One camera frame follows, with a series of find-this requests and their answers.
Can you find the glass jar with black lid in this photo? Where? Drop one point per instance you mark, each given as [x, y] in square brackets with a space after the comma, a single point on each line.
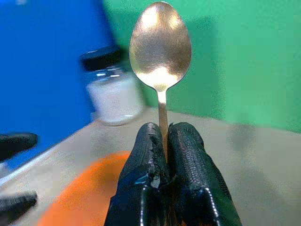
[110, 87]

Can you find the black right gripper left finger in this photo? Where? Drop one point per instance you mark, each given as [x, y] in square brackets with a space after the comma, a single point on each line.
[138, 169]

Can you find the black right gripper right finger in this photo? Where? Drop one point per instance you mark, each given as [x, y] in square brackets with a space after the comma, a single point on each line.
[195, 169]

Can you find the silver metal spoon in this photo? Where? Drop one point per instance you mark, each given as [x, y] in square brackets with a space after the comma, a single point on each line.
[160, 49]

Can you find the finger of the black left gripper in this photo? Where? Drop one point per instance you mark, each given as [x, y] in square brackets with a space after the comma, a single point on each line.
[16, 144]
[16, 203]

